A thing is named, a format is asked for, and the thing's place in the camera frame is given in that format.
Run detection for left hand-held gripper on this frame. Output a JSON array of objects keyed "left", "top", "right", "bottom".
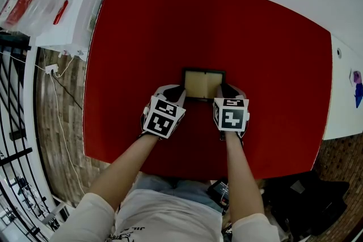
[{"left": 138, "top": 84, "right": 188, "bottom": 140}]

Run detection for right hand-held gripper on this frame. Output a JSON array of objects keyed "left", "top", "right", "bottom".
[{"left": 213, "top": 83, "right": 251, "bottom": 142}]

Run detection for black picture frame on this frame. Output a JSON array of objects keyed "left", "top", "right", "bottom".
[{"left": 181, "top": 67, "right": 227, "bottom": 103}]

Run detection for person's left forearm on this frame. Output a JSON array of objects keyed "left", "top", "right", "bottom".
[{"left": 88, "top": 133, "right": 160, "bottom": 211}]

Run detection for person's right forearm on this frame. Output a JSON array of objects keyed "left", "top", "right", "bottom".
[{"left": 225, "top": 131, "right": 266, "bottom": 224}]

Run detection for red tablecloth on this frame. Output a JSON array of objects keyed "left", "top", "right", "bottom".
[{"left": 82, "top": 0, "right": 334, "bottom": 181}]

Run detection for person's light blue jeans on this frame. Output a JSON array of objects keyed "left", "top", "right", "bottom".
[{"left": 132, "top": 173, "right": 225, "bottom": 214}]

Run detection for black handheld device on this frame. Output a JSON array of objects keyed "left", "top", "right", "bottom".
[{"left": 207, "top": 177, "right": 231, "bottom": 209}]

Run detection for white desk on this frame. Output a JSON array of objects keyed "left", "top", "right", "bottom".
[{"left": 321, "top": 33, "right": 363, "bottom": 141}]

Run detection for white water dispenser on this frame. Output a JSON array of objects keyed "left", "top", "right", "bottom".
[{"left": 35, "top": 0, "right": 103, "bottom": 62}]

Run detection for white power strip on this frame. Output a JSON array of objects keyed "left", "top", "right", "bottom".
[{"left": 44, "top": 63, "right": 60, "bottom": 75}]

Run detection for person's white shirt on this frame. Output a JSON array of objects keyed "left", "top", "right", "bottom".
[{"left": 49, "top": 188, "right": 281, "bottom": 242}]

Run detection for black bag on floor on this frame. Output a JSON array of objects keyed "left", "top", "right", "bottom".
[{"left": 263, "top": 169, "right": 351, "bottom": 239}]

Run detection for black metal railing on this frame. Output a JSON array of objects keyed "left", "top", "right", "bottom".
[{"left": 0, "top": 36, "right": 71, "bottom": 242}]

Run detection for black cable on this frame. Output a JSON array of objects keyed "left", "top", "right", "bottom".
[{"left": 52, "top": 73, "right": 84, "bottom": 111}]

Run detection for white cable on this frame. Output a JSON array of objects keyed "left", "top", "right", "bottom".
[
  {"left": 54, "top": 54, "right": 76, "bottom": 79},
  {"left": 0, "top": 50, "right": 47, "bottom": 72},
  {"left": 50, "top": 73, "right": 86, "bottom": 195}
]

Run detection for red bottle handle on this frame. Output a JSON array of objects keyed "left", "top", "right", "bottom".
[{"left": 53, "top": 0, "right": 70, "bottom": 26}]

